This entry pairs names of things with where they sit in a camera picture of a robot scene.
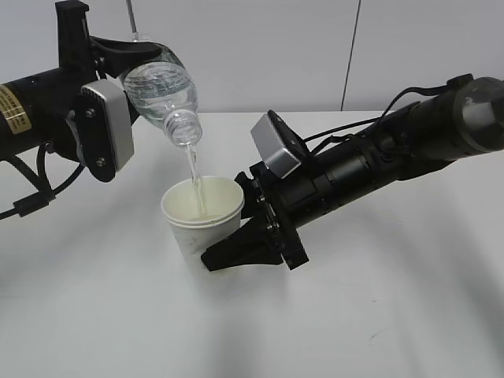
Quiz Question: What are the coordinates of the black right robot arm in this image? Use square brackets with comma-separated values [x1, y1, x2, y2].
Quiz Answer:
[201, 74, 503, 272]

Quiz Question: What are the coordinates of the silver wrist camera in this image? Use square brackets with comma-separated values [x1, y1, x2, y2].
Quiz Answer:
[74, 79, 135, 183]
[250, 110, 309, 179]

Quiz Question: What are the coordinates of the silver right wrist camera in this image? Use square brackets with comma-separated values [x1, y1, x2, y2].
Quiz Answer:
[250, 110, 309, 179]

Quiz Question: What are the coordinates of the clear water bottle green label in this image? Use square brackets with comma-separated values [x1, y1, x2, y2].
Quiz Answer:
[120, 43, 202, 148]

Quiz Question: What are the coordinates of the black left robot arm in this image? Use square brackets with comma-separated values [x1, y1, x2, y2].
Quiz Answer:
[1, 1, 161, 161]

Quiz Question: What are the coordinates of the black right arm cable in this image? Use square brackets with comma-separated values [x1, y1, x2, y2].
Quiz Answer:
[302, 72, 473, 158]

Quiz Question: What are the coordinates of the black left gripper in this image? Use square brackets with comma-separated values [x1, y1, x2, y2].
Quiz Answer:
[55, 1, 161, 81]

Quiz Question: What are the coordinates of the white paper cup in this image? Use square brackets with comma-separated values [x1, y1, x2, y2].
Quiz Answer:
[161, 176, 245, 271]

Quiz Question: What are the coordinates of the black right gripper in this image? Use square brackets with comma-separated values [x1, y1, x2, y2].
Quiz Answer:
[201, 161, 309, 272]

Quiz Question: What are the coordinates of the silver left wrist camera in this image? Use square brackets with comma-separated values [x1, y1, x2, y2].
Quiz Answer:
[74, 79, 135, 183]

